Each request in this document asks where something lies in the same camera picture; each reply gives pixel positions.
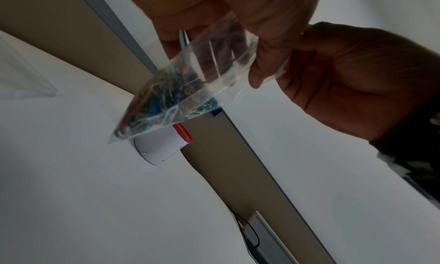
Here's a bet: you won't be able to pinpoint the black right wristband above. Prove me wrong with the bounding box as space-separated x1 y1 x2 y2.
369 94 440 209

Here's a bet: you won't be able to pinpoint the clear plastic cup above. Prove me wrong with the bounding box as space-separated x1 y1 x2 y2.
107 11 293 145

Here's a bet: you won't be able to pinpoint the person's right hand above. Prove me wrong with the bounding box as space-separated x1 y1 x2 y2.
276 22 440 142

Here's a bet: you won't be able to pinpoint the pile of coloured paper clips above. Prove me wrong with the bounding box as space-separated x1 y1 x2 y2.
115 64 221 138

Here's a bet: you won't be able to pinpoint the black power box cables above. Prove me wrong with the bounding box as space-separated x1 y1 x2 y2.
228 205 262 258

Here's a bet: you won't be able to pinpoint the grey framed glass partition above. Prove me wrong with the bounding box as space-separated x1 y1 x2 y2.
0 0 155 95

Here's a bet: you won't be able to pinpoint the white cup with red rim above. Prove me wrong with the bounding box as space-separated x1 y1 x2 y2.
134 122 195 166

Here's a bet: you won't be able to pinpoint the beige partition panel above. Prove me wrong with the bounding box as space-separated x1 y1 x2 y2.
181 107 338 264

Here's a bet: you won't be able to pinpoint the person's left hand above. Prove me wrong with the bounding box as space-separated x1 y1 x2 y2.
118 0 325 89

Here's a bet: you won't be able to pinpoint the grey desk power box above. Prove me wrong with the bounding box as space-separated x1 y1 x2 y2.
240 210 300 264

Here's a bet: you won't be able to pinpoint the clear plastic bag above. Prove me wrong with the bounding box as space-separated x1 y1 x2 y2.
0 34 65 99

